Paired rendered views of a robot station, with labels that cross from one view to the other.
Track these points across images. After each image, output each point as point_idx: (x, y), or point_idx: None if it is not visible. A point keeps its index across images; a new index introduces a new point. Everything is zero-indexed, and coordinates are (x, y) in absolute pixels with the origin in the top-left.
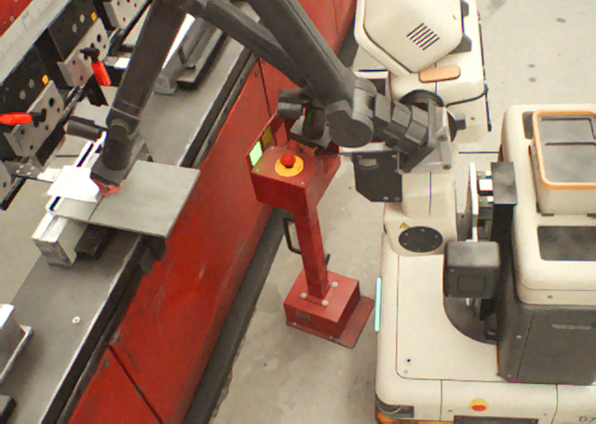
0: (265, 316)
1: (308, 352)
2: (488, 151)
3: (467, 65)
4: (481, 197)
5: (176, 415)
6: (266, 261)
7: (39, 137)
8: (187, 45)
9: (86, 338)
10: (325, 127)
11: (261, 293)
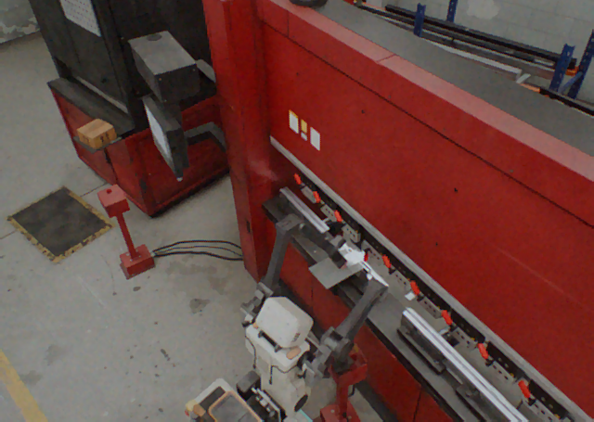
0: (355, 399)
1: (325, 402)
2: None
3: (253, 330)
4: (262, 399)
5: (318, 319)
6: (381, 415)
7: (345, 231)
8: (420, 335)
9: (307, 251)
10: (341, 369)
11: (370, 405)
